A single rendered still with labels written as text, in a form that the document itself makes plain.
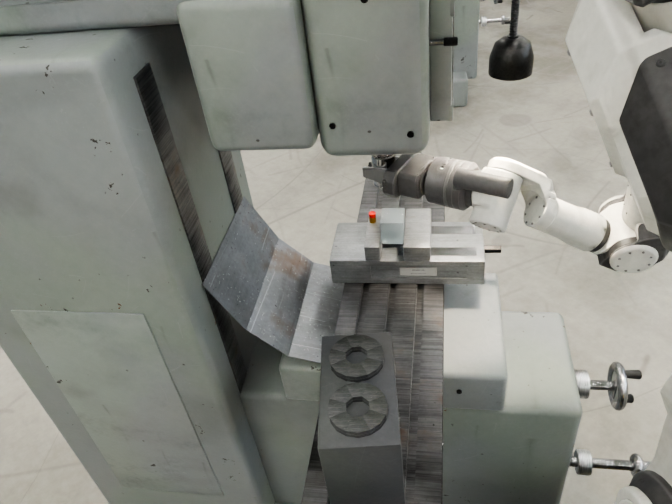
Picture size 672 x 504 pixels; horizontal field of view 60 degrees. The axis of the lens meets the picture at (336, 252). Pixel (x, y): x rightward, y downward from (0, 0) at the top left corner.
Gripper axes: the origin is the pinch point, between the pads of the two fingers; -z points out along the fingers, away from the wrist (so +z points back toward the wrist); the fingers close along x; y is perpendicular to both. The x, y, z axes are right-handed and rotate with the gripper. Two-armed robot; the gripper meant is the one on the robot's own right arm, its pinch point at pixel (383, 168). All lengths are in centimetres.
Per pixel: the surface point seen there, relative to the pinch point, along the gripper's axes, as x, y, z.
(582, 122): -272, 123, -22
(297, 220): -109, 122, -126
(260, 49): 17.8, -28.8, -9.4
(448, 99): -3.3, -14.5, 12.1
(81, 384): 51, 41, -54
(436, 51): -2.5, -23.0, 10.3
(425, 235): -9.5, 21.9, 3.6
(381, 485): 46, 25, 24
